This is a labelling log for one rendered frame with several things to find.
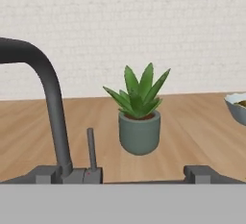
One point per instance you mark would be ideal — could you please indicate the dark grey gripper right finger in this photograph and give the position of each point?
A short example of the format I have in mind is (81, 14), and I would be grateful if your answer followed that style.
(201, 174)

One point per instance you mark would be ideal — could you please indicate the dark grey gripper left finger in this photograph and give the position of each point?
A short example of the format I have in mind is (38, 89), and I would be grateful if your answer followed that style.
(41, 174)

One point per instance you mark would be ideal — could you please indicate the dark grey sink tap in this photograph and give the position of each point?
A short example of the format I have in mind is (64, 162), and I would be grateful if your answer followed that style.
(54, 106)

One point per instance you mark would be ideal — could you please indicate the dark grey tap lever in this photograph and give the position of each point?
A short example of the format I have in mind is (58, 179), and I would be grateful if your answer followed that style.
(92, 149)

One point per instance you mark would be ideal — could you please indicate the grey bowl with white rim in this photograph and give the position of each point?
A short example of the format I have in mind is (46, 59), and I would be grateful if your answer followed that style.
(238, 107)

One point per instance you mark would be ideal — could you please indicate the green plant in grey pot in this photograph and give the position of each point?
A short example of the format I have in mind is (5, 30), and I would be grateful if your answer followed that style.
(139, 119)

